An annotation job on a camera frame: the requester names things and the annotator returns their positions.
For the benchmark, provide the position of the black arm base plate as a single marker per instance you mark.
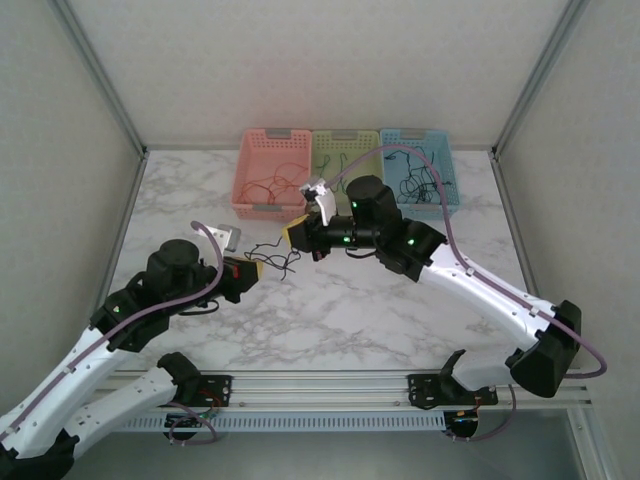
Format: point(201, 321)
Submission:
point(220, 387)
point(422, 390)

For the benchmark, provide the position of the aluminium side rail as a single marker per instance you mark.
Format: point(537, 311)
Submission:
point(513, 225)
point(125, 225)

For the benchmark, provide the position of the pink plastic basket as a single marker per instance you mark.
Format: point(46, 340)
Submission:
point(270, 150)

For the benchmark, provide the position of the black control board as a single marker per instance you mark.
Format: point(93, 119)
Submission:
point(187, 422)
point(462, 425)

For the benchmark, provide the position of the aluminium mounting rail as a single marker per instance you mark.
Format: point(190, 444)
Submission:
point(320, 387)

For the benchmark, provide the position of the aluminium frame post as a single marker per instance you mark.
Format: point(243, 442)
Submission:
point(540, 80)
point(100, 75)

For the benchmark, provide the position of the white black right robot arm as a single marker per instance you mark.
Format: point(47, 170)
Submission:
point(490, 295)

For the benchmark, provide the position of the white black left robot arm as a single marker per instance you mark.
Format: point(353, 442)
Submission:
point(75, 380)

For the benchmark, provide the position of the green plastic basket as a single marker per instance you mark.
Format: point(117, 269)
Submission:
point(360, 145)

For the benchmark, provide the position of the blue plastic basket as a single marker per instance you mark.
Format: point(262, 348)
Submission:
point(395, 135)

